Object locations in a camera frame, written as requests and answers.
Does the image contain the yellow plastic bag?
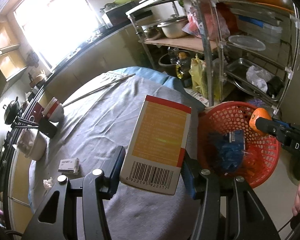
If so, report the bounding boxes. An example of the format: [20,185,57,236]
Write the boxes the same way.
[189,54,209,99]

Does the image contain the round clear plastic lid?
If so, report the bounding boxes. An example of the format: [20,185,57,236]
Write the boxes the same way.
[228,35,266,51]

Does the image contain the black microwave oven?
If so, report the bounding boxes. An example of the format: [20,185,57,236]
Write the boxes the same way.
[102,1,136,28]

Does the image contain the black wok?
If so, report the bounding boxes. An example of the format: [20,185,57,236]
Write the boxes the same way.
[3,97,20,125]

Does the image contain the red plastic mesh basket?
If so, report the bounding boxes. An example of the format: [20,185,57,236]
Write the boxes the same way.
[197,101,280,188]

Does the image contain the grey tablecloth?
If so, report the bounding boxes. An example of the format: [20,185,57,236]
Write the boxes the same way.
[29,75,199,239]

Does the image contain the yellow wall cabinet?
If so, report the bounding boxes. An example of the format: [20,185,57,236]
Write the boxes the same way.
[0,22,26,97]

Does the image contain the long thin stick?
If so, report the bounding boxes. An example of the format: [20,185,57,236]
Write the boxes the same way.
[63,73,135,107]

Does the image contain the white purple medicine box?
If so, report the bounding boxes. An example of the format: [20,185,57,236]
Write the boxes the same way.
[58,158,79,175]

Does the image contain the orange snack wrapper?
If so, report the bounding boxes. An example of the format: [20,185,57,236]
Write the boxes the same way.
[241,148,258,177]

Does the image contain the white plastic bag in tray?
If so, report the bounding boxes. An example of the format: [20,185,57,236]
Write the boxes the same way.
[246,65,274,93]

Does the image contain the pink plastic bag on rack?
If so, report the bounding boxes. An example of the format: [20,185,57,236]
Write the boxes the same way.
[181,2,231,41]

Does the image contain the clear storage box blue lid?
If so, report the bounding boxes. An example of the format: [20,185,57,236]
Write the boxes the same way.
[236,15,282,43]

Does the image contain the blue milk carton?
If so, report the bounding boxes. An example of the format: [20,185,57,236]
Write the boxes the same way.
[228,130,245,147]

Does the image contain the steel tray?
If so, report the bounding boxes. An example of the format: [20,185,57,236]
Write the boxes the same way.
[225,58,285,102]

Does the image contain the steel pot with lid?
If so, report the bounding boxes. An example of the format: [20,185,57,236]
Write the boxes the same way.
[157,15,189,38]

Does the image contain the cooking oil bottle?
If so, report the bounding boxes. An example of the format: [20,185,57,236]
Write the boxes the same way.
[175,51,191,80]

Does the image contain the white basin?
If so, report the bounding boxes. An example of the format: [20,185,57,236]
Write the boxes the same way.
[12,129,49,162]

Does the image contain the black cable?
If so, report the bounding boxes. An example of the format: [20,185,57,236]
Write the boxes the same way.
[277,214,298,233]

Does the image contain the white tissue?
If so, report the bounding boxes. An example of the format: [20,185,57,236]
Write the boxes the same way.
[43,177,53,190]

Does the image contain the orange white medicine box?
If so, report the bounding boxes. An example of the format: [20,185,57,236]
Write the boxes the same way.
[120,95,191,196]

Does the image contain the metal storage rack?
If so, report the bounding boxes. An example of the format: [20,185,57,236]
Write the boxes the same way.
[126,0,300,113]

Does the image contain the blue under tablecloth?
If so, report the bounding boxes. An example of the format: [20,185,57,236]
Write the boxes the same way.
[114,66,206,112]

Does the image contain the black chopstick holder cup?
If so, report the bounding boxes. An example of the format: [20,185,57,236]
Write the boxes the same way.
[38,118,57,139]

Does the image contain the red white stacked bowls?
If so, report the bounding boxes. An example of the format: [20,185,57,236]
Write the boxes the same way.
[42,97,64,122]

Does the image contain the blue plastic bag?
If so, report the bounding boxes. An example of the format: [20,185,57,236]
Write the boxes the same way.
[208,132,245,172]

